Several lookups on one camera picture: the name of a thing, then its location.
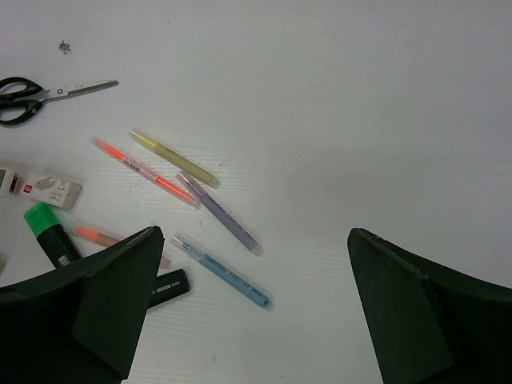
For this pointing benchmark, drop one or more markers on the black handled scissors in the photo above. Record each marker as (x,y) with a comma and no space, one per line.
(18,93)

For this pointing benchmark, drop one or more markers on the yellow slim highlighter pen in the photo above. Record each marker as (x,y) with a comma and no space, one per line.
(181,162)

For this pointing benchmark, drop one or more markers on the red slim highlighter pen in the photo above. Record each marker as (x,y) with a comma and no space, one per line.
(146,172)

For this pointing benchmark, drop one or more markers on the white eraser in sleeve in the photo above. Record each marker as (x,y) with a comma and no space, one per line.
(57,192)

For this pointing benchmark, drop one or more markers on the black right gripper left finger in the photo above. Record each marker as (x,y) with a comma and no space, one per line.
(80,323)

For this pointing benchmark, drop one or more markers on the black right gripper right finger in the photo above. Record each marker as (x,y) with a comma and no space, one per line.
(427,322)

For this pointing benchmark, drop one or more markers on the green capped black marker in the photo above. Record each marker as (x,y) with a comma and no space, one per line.
(51,236)

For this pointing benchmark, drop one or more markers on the yellow capped black marker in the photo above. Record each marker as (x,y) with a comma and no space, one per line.
(168,287)

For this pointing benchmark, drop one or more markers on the blue slim highlighter pen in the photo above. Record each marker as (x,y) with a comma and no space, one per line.
(225,273)

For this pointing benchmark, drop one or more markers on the orange slim highlighter pen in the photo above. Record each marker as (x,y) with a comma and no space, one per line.
(95,236)

